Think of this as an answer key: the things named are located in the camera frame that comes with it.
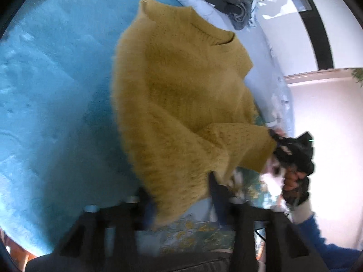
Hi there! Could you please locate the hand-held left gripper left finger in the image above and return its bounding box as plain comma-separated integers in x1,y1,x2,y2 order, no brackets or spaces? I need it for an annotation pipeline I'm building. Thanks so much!
58,195,158,264

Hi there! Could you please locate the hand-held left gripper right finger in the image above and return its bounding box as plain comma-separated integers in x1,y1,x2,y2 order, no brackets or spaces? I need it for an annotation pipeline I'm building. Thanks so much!
209,171,321,272

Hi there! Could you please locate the mustard yellow knit sweater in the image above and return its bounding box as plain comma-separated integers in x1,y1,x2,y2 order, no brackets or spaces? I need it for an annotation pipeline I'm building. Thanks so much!
110,0,278,228

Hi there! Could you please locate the person's right forearm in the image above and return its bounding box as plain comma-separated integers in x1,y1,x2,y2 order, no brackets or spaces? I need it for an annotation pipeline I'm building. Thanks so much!
289,202,363,270

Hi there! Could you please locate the person's right hand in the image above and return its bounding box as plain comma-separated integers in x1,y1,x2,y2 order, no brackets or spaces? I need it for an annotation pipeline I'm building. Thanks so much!
281,170,306,192

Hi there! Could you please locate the floral bed sheet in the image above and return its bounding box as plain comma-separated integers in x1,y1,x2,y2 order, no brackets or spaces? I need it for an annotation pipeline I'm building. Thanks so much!
136,102,287,257

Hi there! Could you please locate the light blue blanket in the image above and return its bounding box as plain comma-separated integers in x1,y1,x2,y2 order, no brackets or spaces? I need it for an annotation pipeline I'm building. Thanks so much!
0,0,182,257

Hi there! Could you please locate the black window frame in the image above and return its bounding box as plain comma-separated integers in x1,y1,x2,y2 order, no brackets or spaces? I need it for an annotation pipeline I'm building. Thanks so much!
276,0,334,70

